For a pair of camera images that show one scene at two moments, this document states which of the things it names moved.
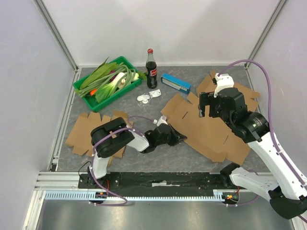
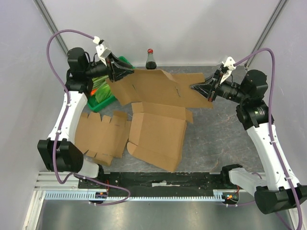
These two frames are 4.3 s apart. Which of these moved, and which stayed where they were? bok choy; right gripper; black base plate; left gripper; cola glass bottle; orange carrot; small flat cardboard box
Moved: left gripper; right gripper
Stayed: bok choy; orange carrot; small flat cardboard box; black base plate; cola glass bottle
